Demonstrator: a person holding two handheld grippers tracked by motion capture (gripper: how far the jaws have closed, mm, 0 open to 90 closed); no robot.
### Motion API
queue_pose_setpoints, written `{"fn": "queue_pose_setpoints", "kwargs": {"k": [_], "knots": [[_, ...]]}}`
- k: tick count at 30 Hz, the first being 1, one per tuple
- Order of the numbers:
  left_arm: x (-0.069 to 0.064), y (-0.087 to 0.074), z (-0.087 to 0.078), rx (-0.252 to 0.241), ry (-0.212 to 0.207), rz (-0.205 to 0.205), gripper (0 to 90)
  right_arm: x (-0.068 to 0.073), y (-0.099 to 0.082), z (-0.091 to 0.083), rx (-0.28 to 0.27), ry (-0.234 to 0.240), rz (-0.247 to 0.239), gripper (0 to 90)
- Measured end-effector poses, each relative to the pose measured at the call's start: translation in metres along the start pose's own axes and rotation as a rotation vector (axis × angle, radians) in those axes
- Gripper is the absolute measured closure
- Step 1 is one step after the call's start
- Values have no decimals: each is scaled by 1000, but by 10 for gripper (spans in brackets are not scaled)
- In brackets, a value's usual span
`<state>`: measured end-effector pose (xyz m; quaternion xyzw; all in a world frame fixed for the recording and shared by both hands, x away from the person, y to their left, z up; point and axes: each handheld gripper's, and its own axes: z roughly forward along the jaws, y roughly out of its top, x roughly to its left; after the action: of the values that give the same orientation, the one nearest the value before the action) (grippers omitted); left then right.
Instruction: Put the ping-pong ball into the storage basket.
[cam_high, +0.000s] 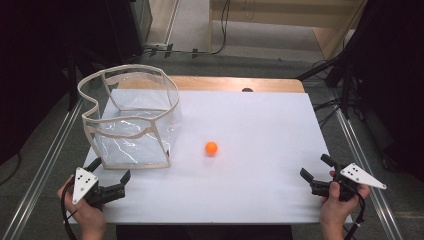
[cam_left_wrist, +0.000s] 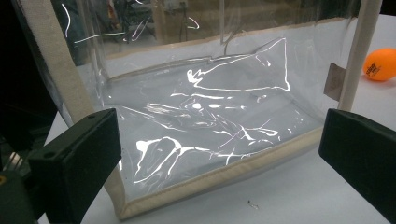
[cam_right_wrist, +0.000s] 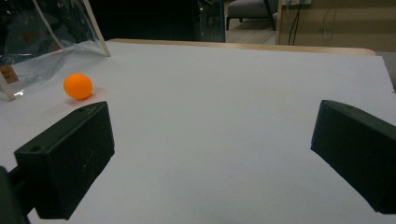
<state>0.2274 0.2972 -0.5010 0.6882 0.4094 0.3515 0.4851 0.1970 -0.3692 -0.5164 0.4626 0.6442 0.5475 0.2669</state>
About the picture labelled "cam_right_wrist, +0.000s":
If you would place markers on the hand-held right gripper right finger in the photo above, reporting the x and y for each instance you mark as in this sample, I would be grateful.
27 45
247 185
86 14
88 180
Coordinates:
358 149

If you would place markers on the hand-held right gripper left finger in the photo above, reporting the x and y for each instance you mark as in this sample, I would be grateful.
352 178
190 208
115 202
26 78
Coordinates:
67 161

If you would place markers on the orange ping pong ball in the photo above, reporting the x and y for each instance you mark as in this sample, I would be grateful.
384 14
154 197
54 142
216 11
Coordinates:
78 86

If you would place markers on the clear plastic bag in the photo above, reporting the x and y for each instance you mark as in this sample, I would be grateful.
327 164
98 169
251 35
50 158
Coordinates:
37 37

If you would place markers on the grey sofa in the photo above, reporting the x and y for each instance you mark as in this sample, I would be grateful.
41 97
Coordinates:
249 11

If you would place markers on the dark cabinet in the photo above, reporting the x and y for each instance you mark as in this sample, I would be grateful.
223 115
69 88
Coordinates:
211 20

